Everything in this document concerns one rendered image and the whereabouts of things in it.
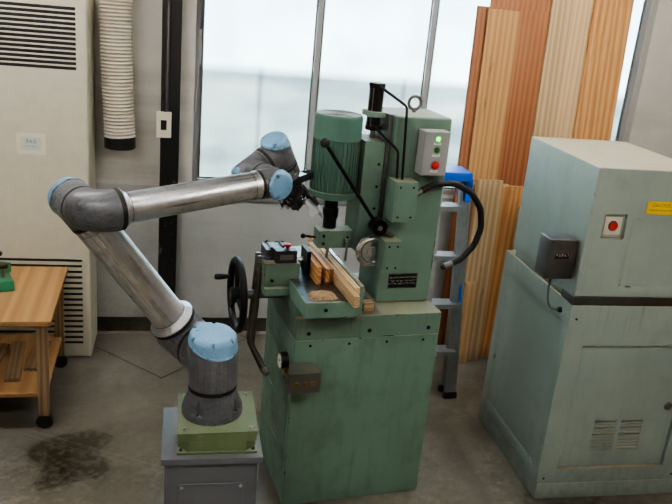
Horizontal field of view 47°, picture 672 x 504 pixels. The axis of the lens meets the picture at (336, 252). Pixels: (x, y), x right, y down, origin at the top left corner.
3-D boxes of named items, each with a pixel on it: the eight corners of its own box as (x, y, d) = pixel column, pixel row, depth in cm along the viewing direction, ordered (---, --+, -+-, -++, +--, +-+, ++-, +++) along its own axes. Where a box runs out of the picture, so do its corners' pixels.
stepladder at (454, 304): (401, 388, 402) (422, 164, 376) (447, 387, 407) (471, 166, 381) (410, 401, 387) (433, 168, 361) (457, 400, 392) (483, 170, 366)
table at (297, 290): (243, 260, 316) (244, 246, 314) (314, 258, 325) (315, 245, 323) (277, 320, 262) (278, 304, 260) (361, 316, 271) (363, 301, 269)
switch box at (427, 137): (413, 171, 281) (419, 128, 276) (438, 172, 284) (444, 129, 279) (420, 175, 276) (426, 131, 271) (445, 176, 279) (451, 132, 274)
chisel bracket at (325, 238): (312, 246, 295) (313, 225, 292) (346, 245, 299) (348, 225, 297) (317, 252, 288) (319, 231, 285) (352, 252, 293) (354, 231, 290)
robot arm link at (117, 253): (192, 377, 247) (48, 210, 201) (168, 355, 260) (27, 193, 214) (227, 344, 251) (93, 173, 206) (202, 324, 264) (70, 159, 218)
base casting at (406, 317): (267, 294, 317) (268, 274, 314) (396, 290, 335) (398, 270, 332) (295, 342, 277) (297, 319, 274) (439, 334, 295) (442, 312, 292)
